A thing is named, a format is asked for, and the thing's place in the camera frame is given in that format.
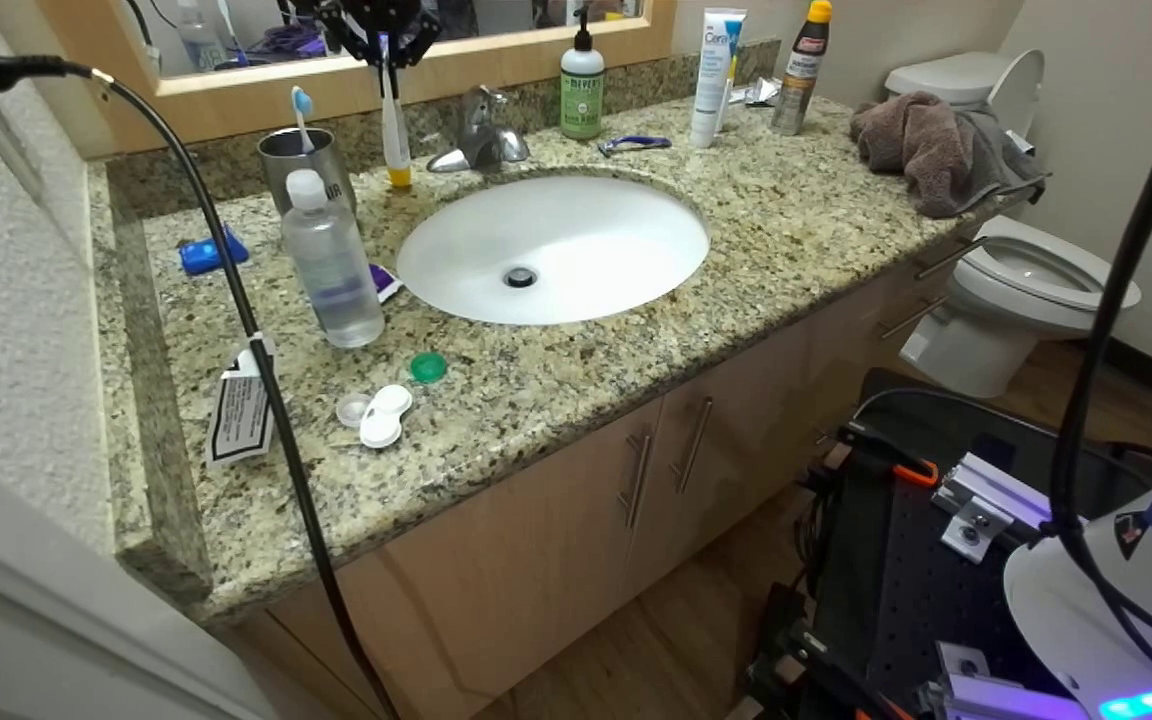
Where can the blue small tube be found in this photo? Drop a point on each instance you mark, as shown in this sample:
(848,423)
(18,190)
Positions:
(196,259)

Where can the wood framed mirror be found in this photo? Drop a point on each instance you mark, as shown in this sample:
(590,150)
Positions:
(239,102)

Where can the white oval sink basin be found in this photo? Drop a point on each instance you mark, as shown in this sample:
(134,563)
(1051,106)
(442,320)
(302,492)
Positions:
(552,248)

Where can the chrome faucet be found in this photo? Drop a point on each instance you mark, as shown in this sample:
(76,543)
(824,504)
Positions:
(487,140)

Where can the white blue toothbrush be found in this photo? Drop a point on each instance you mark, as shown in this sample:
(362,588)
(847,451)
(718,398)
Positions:
(302,106)

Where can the green lens case cap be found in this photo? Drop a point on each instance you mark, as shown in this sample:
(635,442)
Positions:
(428,367)

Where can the white toilet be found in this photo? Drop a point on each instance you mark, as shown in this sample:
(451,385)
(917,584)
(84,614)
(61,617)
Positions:
(1016,285)

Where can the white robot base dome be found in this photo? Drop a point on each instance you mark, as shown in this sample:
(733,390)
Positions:
(1093,632)

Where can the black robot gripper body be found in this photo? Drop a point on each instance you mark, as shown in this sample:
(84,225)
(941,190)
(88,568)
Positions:
(362,24)

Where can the purple toothpaste tube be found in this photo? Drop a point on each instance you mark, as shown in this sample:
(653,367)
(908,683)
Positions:
(386,283)

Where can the grey cup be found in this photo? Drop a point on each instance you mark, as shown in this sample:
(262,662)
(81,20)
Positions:
(291,150)

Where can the black robot cart base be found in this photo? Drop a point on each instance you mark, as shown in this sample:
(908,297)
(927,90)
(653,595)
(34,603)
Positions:
(901,614)

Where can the blue razor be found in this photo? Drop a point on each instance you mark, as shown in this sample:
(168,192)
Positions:
(635,140)

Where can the white blue cream tube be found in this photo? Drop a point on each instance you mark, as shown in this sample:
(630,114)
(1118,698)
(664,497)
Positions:
(713,70)

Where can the wooden vanity cabinet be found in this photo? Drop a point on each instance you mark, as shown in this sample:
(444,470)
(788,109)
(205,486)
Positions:
(557,472)

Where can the green soap pump bottle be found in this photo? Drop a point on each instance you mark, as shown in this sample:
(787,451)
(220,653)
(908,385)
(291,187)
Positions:
(583,82)

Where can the white tube with yellow lid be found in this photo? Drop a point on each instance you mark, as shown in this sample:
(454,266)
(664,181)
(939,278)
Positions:
(398,156)

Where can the clear plastic bottle white cap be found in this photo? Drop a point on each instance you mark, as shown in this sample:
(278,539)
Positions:
(329,262)

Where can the spray can orange cap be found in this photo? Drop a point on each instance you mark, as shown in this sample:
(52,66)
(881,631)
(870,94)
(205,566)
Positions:
(801,66)

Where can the brown grey towel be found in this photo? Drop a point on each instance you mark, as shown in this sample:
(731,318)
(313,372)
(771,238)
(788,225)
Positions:
(949,156)

